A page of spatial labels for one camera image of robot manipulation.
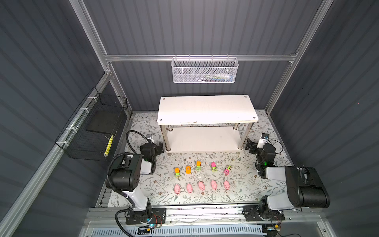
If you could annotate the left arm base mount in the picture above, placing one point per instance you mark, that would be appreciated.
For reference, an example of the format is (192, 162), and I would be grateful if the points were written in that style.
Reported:
(148, 216)

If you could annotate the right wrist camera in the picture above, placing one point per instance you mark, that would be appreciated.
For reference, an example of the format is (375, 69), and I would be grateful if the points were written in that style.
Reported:
(263, 140)

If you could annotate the black wire basket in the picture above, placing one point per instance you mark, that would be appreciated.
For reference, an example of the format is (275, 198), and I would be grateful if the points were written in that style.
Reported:
(100, 116)

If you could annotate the markers in white basket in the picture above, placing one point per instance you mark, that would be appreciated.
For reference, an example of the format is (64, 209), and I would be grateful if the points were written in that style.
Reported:
(217, 78)

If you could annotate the pink cab green ladder truck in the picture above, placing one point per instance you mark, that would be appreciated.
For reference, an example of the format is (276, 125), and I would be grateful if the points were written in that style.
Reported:
(227, 170)

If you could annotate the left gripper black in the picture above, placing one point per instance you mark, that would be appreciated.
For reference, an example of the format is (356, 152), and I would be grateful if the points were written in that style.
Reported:
(158, 148)

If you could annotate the orange mixer green truck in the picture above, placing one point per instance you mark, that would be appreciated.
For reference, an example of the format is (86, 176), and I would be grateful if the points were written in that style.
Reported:
(177, 172)
(198, 166)

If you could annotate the floral patterned mat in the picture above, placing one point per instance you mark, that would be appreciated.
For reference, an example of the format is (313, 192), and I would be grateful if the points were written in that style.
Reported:
(245, 184)

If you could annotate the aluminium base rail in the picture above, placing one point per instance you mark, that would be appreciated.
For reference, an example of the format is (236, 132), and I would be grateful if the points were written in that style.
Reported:
(202, 214)

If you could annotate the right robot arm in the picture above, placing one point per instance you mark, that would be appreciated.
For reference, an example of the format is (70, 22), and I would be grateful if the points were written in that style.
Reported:
(304, 187)

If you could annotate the pink mixer green truck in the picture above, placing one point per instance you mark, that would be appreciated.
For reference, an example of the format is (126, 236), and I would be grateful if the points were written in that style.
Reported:
(213, 167)

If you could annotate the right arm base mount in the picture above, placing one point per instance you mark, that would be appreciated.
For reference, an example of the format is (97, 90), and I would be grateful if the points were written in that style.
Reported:
(258, 213)

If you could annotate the white wire mesh basket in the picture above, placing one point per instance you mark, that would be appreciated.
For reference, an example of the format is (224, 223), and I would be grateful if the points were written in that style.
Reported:
(188, 70)

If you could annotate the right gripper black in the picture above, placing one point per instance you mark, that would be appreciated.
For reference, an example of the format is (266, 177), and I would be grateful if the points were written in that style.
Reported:
(253, 147)

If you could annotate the white two-tier shelf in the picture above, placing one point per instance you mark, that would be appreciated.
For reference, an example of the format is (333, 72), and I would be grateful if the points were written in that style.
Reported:
(200, 124)

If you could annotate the pink pig toy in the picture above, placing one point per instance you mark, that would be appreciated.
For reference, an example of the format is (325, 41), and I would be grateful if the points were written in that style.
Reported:
(189, 188)
(214, 184)
(177, 189)
(226, 185)
(201, 185)

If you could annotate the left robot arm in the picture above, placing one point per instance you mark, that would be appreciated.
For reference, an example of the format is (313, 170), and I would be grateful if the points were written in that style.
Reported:
(125, 169)

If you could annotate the yellow marker in black basket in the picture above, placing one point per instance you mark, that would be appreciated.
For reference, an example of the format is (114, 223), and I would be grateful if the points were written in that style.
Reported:
(108, 146)

